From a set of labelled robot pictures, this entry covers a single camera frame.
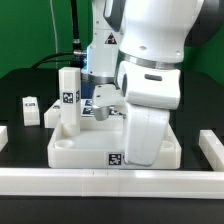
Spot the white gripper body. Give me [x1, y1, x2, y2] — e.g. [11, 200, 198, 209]
[117, 61, 180, 166]

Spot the white desk top tray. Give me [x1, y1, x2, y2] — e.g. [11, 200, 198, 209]
[47, 116, 182, 169]

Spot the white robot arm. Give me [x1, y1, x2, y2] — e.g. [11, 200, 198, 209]
[92, 0, 224, 166]

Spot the white U-shaped marker base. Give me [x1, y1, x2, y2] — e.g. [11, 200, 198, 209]
[44, 99, 123, 128]

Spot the white L-shaped obstacle fence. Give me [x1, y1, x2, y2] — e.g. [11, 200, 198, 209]
[0, 129, 224, 200]

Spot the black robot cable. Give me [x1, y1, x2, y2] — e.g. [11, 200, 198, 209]
[31, 0, 88, 69]

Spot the white thin cable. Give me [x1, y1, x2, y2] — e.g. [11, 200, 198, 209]
[49, 0, 58, 69]

